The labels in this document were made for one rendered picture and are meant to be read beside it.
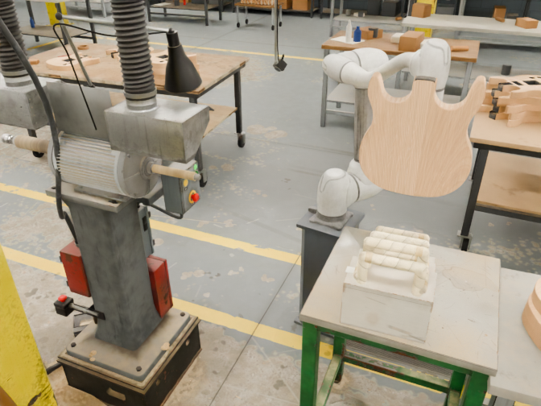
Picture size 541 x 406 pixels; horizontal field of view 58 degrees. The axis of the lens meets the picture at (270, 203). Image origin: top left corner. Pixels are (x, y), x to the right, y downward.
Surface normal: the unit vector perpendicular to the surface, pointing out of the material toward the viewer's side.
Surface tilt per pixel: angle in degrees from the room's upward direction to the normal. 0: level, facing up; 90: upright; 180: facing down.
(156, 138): 90
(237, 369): 0
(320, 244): 90
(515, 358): 0
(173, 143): 90
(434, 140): 94
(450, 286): 0
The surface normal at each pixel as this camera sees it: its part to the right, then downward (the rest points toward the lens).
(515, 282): 0.00, -0.86
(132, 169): 0.86, 0.21
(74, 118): -0.39, 0.48
